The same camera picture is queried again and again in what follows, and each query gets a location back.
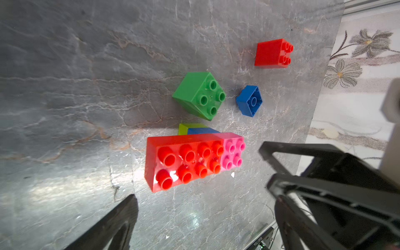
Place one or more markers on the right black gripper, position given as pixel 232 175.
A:
pixel 361 191

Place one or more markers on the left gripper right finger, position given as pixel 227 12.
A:
pixel 297 229

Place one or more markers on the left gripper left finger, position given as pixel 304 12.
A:
pixel 113 231

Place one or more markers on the long red lego brick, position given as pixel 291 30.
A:
pixel 180 159

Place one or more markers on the pink square lego brick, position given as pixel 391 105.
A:
pixel 234 146

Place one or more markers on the lime green square lego brick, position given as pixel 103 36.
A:
pixel 183 128

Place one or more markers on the upturned blue square lego brick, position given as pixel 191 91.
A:
pixel 249 100

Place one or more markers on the red square lego brick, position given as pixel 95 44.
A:
pixel 273 54

